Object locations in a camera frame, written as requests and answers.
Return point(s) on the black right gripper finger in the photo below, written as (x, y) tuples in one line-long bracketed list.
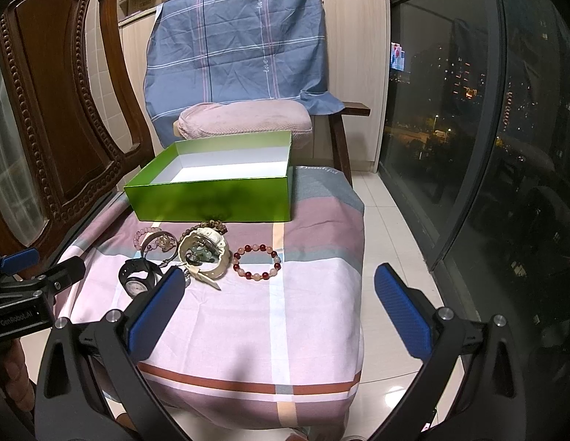
[(58, 277)]

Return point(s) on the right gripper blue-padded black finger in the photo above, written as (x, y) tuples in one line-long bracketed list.
[(490, 401), (90, 386)]

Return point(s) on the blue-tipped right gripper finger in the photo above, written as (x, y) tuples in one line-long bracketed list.
[(16, 263)]

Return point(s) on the black wrist watch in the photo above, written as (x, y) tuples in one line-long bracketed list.
[(138, 276)]

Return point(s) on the silver bangle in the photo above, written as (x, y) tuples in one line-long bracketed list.
[(148, 245)]

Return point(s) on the gold flower brooch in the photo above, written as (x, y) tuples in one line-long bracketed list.
[(165, 243)]

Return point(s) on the cream digital watch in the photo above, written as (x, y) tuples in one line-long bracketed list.
[(205, 256)]

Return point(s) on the person's left hand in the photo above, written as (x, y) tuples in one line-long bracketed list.
[(14, 377)]

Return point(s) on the pink plaid bed sheet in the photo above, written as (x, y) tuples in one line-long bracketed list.
[(281, 344)]

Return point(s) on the green cardboard box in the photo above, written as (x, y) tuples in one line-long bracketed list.
[(240, 178)]

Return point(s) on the pink cushion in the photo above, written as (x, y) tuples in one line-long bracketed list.
[(212, 119)]

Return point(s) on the carved dark wooden chair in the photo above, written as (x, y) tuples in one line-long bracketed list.
[(73, 159)]

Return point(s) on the blue plaid cloth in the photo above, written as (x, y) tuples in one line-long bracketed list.
[(223, 51)]

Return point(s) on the dark glass window frame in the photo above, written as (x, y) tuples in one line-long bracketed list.
[(476, 150)]

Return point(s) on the wooden armchair frame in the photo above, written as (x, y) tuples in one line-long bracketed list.
[(344, 137)]

